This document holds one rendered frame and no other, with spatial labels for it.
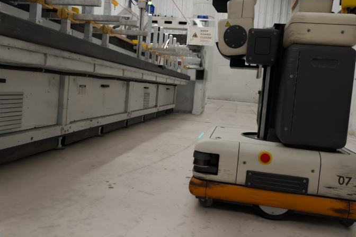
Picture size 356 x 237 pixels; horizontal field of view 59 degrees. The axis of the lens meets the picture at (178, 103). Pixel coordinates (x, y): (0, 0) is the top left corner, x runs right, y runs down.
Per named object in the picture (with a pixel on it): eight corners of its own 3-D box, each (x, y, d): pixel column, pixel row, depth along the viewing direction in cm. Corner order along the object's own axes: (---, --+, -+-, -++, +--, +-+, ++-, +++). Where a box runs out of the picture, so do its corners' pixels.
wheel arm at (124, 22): (136, 27, 188) (137, 20, 188) (135, 26, 185) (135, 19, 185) (69, 24, 196) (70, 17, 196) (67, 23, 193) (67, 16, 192)
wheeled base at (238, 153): (322, 180, 177) (328, 135, 175) (370, 228, 114) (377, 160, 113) (203, 164, 189) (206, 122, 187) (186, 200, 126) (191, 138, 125)
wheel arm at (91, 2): (101, 9, 139) (102, -1, 139) (98, 7, 136) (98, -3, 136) (13, 5, 147) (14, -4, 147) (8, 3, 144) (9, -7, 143)
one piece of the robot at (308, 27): (312, 155, 173) (330, 1, 168) (347, 184, 119) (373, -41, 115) (250, 148, 179) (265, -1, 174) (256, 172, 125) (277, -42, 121)
